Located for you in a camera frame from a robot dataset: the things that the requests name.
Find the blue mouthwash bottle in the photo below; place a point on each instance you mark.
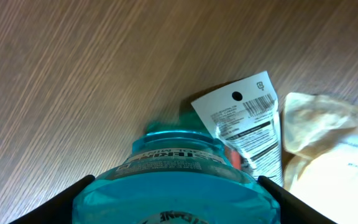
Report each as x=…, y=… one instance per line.
x=176, y=173

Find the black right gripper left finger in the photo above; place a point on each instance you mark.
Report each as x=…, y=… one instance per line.
x=58, y=209

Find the beige plastic food pouch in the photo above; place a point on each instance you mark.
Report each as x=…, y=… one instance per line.
x=322, y=134

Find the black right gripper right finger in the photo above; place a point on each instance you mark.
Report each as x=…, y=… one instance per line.
x=293, y=210

